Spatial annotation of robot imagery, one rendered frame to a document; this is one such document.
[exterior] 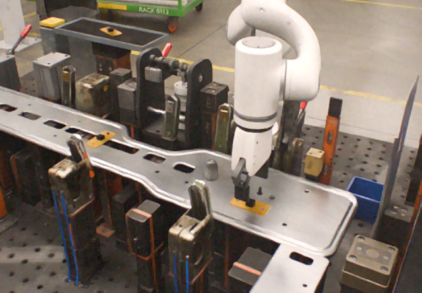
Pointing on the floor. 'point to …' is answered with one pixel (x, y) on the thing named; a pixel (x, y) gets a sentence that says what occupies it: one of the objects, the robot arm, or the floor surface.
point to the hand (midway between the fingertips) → (251, 184)
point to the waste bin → (58, 7)
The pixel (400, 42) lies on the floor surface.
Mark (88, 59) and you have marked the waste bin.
